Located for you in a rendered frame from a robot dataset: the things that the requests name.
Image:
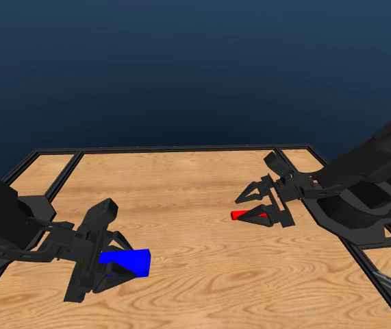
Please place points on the blue hollow socket block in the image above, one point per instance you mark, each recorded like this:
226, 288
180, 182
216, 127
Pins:
137, 260

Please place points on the thin red peg bar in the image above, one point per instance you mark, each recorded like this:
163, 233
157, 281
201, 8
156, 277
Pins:
238, 215

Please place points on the black table frame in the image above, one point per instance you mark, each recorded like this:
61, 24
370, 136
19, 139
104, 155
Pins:
181, 148

